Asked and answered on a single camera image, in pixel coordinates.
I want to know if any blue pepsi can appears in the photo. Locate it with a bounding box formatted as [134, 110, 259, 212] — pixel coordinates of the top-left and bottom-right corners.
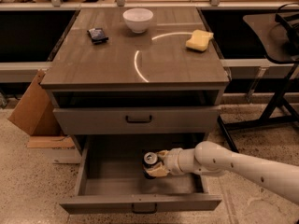
[142, 152, 159, 179]

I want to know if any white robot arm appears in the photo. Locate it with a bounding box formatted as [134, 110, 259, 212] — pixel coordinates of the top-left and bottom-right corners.
[143, 141, 299, 204]

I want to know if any open grey middle drawer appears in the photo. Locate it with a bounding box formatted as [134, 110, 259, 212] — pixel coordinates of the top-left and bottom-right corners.
[60, 133, 221, 214]

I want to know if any white ceramic bowl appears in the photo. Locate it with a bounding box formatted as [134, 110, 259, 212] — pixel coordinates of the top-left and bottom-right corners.
[122, 8, 153, 34]

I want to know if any black lower drawer handle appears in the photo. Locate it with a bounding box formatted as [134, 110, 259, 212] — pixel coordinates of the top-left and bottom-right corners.
[131, 203, 157, 214]

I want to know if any wooden plank on floor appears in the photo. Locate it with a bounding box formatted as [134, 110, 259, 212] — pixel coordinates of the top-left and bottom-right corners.
[27, 136, 75, 148]

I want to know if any brown cardboard box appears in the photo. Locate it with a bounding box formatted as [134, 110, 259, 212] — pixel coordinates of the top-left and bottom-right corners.
[8, 70, 61, 136]

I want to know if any yellow sponge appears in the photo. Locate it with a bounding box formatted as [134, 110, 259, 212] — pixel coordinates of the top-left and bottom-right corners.
[186, 30, 214, 51]

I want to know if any grey drawer cabinet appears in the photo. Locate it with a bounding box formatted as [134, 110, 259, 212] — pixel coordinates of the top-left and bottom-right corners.
[41, 7, 229, 150]

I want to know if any grey upper drawer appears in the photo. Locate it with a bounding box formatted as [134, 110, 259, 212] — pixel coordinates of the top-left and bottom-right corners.
[53, 106, 220, 135]

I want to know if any dark blue snack packet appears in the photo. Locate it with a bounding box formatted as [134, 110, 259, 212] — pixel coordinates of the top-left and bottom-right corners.
[87, 28, 108, 44]

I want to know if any black stand with wheels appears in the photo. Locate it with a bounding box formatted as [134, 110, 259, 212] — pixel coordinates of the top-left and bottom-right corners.
[218, 2, 299, 152]

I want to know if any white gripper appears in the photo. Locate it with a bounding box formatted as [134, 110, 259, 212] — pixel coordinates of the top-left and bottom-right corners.
[145, 148, 183, 177]

